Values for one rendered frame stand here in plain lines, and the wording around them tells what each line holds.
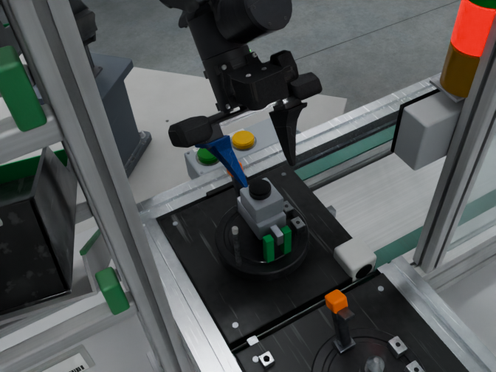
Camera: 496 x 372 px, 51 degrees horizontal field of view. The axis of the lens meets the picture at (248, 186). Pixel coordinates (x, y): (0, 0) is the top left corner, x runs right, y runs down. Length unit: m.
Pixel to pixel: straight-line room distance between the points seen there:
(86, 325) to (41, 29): 0.21
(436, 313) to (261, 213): 0.28
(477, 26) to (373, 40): 2.46
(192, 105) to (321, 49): 1.78
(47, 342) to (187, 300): 0.42
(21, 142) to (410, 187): 0.79
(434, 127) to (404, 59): 2.30
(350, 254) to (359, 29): 2.41
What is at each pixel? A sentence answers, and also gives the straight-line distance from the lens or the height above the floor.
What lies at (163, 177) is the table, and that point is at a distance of 1.05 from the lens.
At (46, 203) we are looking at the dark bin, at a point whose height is 1.35.
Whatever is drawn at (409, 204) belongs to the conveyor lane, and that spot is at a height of 0.92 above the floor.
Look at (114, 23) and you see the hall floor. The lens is 3.31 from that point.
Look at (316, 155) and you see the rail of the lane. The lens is 0.97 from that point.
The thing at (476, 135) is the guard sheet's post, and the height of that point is 1.23.
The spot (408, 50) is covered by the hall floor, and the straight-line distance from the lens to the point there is 2.95.
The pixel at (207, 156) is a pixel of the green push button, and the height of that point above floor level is 0.97.
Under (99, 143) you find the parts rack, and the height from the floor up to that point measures 1.45.
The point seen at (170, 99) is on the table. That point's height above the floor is 0.86.
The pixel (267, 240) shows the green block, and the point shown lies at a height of 1.04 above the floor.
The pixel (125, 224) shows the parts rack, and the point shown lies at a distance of 0.30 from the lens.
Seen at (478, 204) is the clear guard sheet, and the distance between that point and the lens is 0.77.
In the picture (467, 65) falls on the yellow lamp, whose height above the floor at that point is 1.30.
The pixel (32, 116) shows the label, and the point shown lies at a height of 1.48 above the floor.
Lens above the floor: 1.61
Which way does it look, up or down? 48 degrees down
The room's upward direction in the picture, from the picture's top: 4 degrees counter-clockwise
